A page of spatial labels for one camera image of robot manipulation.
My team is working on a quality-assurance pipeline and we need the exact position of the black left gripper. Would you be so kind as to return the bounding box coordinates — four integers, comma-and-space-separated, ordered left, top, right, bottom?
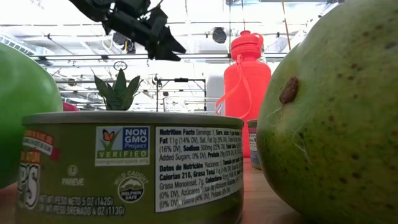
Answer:
102, 0, 187, 62

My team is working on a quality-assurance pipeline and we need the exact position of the orange plastic bottle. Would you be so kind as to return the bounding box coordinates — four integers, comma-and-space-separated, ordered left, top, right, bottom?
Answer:
215, 30, 272, 158

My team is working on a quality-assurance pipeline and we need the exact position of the red bell pepper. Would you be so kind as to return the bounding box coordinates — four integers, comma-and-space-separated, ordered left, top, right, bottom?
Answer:
63, 101, 80, 113

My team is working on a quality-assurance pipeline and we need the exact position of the blue label tin can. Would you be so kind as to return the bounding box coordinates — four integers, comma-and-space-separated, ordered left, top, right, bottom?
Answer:
247, 119, 264, 170

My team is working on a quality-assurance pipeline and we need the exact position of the olive label tuna can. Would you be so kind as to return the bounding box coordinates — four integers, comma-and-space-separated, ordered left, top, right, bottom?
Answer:
15, 111, 245, 224

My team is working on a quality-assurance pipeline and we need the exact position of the green pear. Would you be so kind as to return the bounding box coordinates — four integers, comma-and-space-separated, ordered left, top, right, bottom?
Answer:
256, 0, 398, 224

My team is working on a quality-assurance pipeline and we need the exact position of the black hanging ceiling reel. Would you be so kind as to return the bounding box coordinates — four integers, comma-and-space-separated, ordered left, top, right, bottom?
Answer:
211, 27, 228, 45
119, 39, 137, 55

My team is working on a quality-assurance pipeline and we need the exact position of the black metal stand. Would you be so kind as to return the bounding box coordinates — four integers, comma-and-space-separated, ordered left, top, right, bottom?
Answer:
155, 77, 207, 112

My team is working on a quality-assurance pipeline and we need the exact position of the potted plant white pot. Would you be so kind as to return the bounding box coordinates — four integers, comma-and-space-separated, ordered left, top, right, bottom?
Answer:
92, 68, 144, 112

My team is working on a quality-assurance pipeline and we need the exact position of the green bell pepper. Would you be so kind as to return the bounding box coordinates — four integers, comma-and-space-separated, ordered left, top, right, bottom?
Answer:
0, 42, 64, 189

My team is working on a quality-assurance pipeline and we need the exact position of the black hanging ring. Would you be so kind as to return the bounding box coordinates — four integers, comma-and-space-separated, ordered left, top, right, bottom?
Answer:
113, 60, 129, 72

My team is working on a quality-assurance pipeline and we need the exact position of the yellow cable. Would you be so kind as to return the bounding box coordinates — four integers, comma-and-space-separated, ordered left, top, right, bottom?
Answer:
281, 0, 292, 52

